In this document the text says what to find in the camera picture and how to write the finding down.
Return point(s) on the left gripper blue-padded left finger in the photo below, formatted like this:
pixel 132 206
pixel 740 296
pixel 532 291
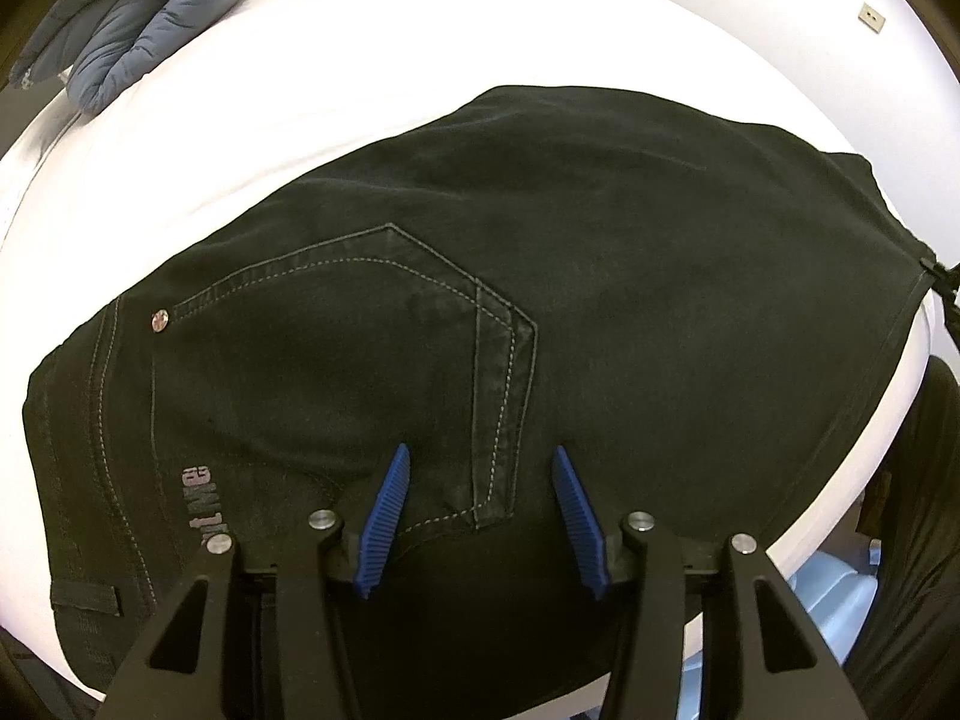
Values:
pixel 367 516

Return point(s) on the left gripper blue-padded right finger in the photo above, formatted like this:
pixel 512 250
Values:
pixel 592 513

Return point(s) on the black denim pants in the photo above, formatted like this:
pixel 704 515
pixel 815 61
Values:
pixel 703 314

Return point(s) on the light blue plastic container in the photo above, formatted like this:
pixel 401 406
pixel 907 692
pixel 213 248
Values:
pixel 773 646

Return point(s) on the person's dark trouser leg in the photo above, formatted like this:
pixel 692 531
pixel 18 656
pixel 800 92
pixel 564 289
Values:
pixel 904 664

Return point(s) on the blue-grey puffer jacket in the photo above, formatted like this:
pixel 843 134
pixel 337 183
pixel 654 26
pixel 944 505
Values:
pixel 103 47

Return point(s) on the beige wall socket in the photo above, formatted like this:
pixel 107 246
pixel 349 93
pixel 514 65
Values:
pixel 871 18

